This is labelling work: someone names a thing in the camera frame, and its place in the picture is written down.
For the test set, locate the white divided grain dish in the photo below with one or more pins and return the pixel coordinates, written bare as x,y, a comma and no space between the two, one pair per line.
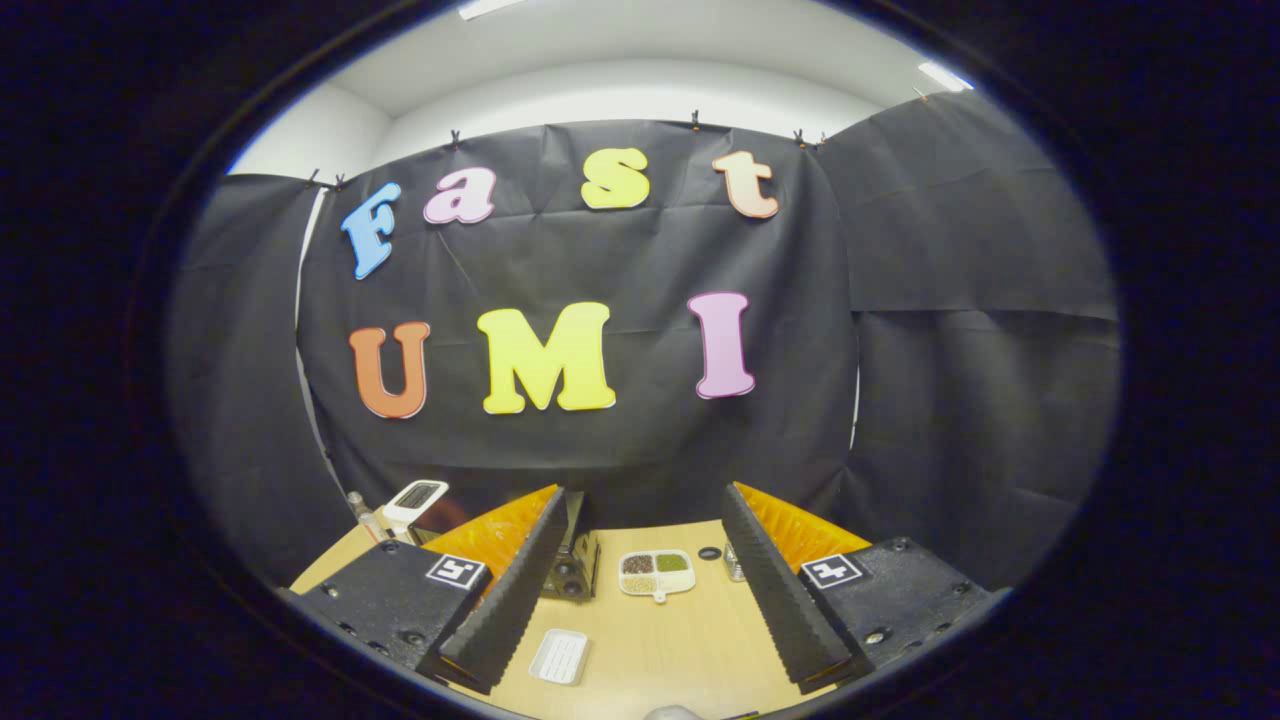
655,573

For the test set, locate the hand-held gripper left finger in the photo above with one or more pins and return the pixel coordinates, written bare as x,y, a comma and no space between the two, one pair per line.
515,590

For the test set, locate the small ceiling light panel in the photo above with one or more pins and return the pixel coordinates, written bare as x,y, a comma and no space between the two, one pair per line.
945,76

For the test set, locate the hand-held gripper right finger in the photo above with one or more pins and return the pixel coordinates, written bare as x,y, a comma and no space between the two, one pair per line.
775,590

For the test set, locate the clear glass bottle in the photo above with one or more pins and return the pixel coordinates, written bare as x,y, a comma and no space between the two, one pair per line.
362,515

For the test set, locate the black toaster oven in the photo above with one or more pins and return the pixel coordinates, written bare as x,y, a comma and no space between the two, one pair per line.
570,575

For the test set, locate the metal mesh utensil holder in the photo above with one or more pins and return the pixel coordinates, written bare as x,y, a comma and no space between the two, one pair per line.
734,565

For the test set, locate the small white rectangular tray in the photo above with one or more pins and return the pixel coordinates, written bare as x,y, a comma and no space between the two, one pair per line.
560,657

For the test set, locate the white pop-up toaster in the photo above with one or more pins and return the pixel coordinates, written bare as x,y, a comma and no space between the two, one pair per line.
415,497

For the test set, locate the long ceiling light panel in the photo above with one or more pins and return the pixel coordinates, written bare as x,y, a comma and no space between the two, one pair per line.
490,7

